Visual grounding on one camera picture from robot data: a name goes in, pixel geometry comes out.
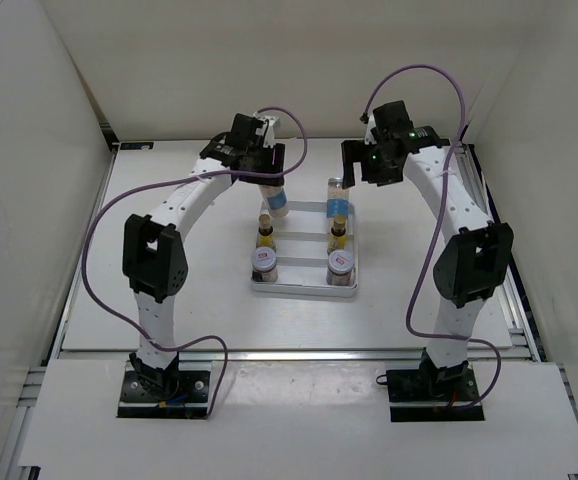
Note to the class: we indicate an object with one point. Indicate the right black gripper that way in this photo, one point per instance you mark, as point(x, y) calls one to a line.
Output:
point(357, 151)

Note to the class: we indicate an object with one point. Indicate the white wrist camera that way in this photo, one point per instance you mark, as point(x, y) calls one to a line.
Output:
point(265, 131)
point(369, 137)

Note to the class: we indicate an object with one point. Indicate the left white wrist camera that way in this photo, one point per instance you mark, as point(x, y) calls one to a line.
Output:
point(265, 131)

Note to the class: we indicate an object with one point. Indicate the aluminium front rail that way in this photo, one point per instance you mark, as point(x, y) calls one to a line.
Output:
point(270, 355)

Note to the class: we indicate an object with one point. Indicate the tall white shaker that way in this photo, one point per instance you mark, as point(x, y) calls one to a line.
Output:
point(275, 200)
point(337, 203)

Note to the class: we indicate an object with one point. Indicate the yellow label bottle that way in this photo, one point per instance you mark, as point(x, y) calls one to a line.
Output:
point(265, 235)
point(337, 235)

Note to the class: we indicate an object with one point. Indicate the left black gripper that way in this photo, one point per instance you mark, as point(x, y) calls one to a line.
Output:
point(275, 168)

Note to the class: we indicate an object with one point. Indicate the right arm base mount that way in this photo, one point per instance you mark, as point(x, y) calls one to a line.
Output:
point(411, 400)

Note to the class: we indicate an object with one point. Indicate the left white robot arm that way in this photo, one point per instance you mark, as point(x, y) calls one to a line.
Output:
point(154, 260)

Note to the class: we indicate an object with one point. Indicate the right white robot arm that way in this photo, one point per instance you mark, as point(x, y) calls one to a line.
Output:
point(477, 250)

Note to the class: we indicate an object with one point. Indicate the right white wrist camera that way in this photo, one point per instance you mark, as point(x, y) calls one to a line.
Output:
point(369, 137)

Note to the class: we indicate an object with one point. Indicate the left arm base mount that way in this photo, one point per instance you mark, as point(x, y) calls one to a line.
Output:
point(188, 401)

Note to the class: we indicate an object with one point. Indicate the white divided organizer tray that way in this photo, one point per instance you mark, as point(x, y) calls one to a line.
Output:
point(302, 261)

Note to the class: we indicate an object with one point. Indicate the short spice jar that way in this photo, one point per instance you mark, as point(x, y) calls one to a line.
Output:
point(340, 268)
point(264, 265)

